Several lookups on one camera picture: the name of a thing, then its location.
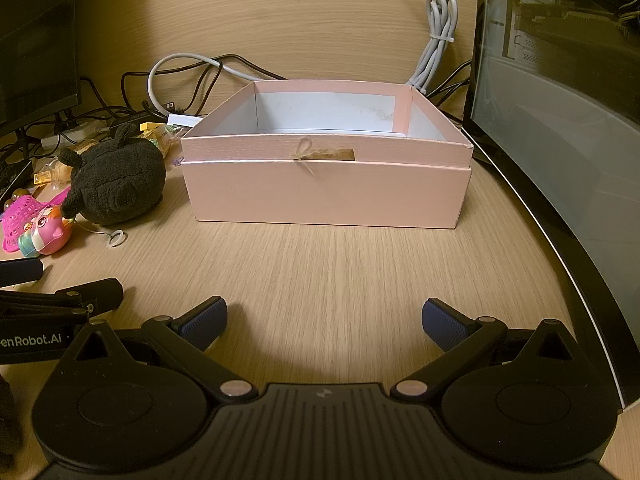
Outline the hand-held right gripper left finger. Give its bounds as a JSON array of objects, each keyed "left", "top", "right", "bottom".
[{"left": 65, "top": 296, "right": 256, "bottom": 406}]

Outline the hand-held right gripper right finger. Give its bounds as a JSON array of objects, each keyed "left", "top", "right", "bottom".
[{"left": 392, "top": 297, "right": 581, "bottom": 404}]

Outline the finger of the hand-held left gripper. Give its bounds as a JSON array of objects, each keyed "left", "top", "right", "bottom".
[
  {"left": 0, "top": 258, "right": 44, "bottom": 287},
  {"left": 0, "top": 277, "right": 124, "bottom": 333}
]

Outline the pink plastic toy basket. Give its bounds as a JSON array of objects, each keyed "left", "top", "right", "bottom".
[{"left": 1, "top": 186, "right": 73, "bottom": 253}]

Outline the bread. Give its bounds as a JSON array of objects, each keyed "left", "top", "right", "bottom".
[
  {"left": 139, "top": 121, "right": 183, "bottom": 156},
  {"left": 32, "top": 156, "right": 73, "bottom": 187}
]

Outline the black plush toy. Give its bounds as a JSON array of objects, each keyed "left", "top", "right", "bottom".
[{"left": 60, "top": 124, "right": 167, "bottom": 226}]

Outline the pink cardboard box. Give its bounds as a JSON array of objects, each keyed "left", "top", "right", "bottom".
[{"left": 180, "top": 79, "right": 474, "bottom": 231}]

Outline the person's left hand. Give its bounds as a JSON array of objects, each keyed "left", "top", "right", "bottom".
[{"left": 0, "top": 375, "right": 23, "bottom": 463}]

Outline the colourful owl squishy toy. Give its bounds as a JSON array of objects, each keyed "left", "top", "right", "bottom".
[{"left": 17, "top": 205, "right": 76, "bottom": 256}]

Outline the black flat device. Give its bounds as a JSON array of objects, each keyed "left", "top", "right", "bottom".
[{"left": 0, "top": 157, "right": 33, "bottom": 193}]

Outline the white power strip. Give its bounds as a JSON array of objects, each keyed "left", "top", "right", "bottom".
[{"left": 40, "top": 119, "right": 108, "bottom": 150}]

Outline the glass-sided computer case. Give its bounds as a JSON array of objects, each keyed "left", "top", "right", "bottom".
[{"left": 462, "top": 0, "right": 640, "bottom": 413}]

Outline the black computer monitor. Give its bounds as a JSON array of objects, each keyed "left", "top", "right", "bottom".
[{"left": 0, "top": 0, "right": 83, "bottom": 138}]

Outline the key ring with string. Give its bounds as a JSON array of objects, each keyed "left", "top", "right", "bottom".
[{"left": 75, "top": 222, "right": 126, "bottom": 249}]

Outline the black power adapter with cables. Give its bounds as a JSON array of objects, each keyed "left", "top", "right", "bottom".
[{"left": 80, "top": 54, "right": 281, "bottom": 126}]

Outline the white cable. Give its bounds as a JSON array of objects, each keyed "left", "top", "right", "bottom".
[{"left": 147, "top": 52, "right": 288, "bottom": 116}]

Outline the black cable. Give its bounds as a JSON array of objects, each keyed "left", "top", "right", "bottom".
[{"left": 422, "top": 62, "right": 473, "bottom": 126}]

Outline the grey bundled cable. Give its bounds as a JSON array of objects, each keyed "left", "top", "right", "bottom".
[{"left": 405, "top": 0, "right": 458, "bottom": 93}]

